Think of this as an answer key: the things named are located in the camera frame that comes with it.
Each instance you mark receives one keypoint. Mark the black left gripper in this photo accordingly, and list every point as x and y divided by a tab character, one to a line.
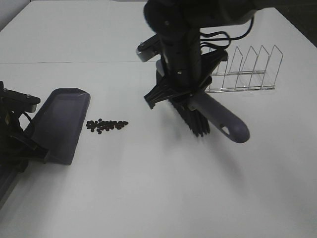
16	147

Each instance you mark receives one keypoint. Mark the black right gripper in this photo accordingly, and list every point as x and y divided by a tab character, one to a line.
184	69

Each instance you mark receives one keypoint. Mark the grey hand brush black bristles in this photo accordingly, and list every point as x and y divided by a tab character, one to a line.
199	110

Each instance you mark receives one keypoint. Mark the grey plastic dustpan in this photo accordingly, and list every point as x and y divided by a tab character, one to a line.
56	126

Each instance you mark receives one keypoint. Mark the pile of coffee beans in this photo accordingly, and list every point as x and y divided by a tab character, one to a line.
100	125

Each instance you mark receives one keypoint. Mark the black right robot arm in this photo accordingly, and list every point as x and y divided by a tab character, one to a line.
174	19

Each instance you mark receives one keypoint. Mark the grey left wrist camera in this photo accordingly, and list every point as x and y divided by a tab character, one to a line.
16	101

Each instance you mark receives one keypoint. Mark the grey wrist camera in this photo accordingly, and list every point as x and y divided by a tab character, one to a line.
16	101
149	48

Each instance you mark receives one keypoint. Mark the chrome wire dish rack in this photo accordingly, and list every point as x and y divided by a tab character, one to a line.
255	70

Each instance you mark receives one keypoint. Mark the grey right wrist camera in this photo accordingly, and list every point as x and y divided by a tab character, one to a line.
149	48

